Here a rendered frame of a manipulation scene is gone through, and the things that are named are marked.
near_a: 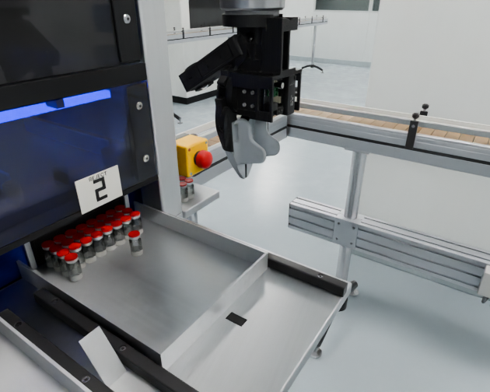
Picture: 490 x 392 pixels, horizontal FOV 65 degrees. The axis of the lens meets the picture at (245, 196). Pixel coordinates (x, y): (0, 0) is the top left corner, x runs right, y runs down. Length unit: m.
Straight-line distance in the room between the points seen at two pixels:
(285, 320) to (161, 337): 0.18
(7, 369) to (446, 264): 1.29
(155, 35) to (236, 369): 0.55
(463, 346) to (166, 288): 1.52
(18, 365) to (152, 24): 0.56
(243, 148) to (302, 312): 0.27
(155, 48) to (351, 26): 8.27
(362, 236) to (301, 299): 0.91
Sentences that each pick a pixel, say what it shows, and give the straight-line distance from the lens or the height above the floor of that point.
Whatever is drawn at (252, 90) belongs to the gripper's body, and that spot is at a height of 1.21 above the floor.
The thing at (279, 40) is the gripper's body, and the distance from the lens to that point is 0.46.
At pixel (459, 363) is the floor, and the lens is 1.89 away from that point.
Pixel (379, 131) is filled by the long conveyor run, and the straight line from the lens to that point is 1.34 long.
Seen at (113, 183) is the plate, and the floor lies 1.02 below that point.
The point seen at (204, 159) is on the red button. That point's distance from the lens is 0.83.
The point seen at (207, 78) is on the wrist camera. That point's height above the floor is 1.22.
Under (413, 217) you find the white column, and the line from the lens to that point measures 2.11.
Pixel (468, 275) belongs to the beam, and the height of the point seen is 0.48.
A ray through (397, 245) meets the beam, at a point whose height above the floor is 0.51.
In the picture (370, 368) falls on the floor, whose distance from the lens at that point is 1.75.
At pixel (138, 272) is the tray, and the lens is 0.71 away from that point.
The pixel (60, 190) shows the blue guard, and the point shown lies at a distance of 0.66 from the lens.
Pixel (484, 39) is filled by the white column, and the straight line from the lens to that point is 1.86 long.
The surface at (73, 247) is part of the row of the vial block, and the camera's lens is 0.73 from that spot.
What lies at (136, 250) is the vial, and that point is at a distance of 0.74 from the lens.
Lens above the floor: 1.31
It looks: 27 degrees down
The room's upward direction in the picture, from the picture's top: straight up
